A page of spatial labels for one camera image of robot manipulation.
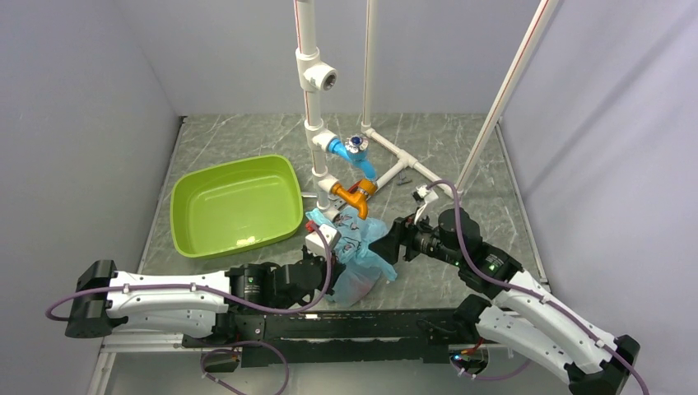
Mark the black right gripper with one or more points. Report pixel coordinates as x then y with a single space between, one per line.
403 232

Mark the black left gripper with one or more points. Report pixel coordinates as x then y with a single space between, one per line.
337 269

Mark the blue printed plastic bag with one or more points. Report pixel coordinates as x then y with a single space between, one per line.
362 267

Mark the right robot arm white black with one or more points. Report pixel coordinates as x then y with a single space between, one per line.
509 306

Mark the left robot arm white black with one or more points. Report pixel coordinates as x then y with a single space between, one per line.
203 306

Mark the orange plastic faucet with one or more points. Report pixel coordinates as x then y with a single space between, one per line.
357 196

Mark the blue plastic faucet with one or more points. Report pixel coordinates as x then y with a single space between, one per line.
354 150

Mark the green plastic basin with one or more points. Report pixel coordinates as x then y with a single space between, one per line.
235 207

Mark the white vertical pipe with fittings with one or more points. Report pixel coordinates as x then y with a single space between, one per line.
315 77

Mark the white slanted pipe red stripe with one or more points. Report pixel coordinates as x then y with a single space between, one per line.
527 47

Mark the thin white rear pipe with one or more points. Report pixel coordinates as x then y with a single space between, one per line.
369 65

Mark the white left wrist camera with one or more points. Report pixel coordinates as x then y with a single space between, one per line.
321 239

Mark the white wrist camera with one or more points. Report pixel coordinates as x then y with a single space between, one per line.
423 197
321 239

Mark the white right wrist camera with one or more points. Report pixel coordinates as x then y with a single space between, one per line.
423 197

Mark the white floor pipe frame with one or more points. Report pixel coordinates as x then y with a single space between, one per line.
405 160

